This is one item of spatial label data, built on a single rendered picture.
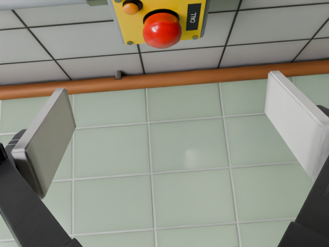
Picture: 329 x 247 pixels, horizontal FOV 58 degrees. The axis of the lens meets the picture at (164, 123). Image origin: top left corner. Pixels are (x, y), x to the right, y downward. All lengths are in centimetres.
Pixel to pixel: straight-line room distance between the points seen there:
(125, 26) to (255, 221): 41
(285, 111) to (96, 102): 49
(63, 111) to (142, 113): 42
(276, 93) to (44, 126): 13
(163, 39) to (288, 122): 17
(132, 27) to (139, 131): 30
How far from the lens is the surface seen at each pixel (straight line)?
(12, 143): 17
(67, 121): 20
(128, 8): 30
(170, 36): 30
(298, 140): 17
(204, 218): 57
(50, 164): 17
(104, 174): 59
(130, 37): 35
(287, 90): 18
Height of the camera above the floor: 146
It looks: level
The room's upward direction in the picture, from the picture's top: 95 degrees counter-clockwise
